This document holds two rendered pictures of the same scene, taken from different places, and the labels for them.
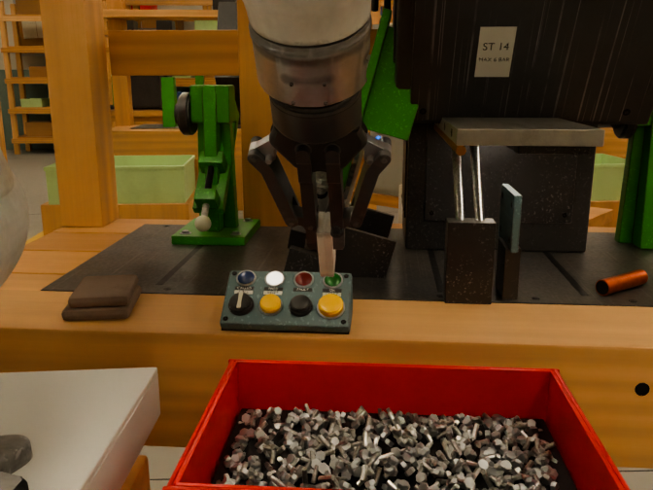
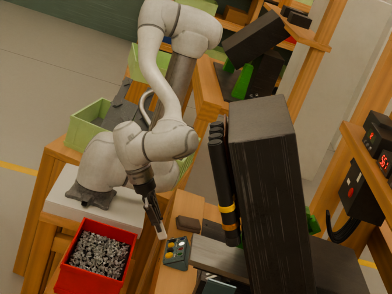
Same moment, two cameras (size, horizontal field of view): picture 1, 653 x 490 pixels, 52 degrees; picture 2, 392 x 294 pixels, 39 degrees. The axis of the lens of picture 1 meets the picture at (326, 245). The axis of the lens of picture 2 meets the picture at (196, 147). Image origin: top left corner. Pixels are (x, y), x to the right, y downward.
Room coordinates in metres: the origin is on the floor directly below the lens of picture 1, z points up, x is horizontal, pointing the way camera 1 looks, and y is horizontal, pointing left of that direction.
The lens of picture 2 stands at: (0.42, -1.71, 2.04)
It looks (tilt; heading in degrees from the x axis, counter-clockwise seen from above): 21 degrees down; 81
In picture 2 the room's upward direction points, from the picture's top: 20 degrees clockwise
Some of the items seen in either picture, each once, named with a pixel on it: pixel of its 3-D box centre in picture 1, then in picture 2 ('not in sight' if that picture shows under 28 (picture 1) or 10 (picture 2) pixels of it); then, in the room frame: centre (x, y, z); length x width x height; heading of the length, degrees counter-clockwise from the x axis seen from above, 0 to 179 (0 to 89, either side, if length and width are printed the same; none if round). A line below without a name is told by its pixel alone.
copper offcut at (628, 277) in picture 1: (622, 282); not in sight; (0.88, -0.41, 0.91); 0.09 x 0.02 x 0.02; 124
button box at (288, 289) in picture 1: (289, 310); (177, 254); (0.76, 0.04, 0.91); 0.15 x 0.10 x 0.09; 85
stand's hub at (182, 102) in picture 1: (185, 114); not in sight; (1.20, 0.25, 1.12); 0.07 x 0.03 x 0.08; 175
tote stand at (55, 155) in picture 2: not in sight; (104, 217); (0.49, 1.02, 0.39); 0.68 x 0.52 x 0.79; 165
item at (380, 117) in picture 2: not in sight; (380, 128); (1.29, 0.10, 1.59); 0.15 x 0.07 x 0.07; 85
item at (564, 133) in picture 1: (499, 128); (248, 268); (0.94, -0.24, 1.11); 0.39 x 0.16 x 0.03; 175
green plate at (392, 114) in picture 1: (389, 87); not in sight; (0.99, -0.09, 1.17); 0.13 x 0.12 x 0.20; 85
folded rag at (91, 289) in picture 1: (103, 296); (188, 223); (0.81, 0.28, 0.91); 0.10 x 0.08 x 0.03; 6
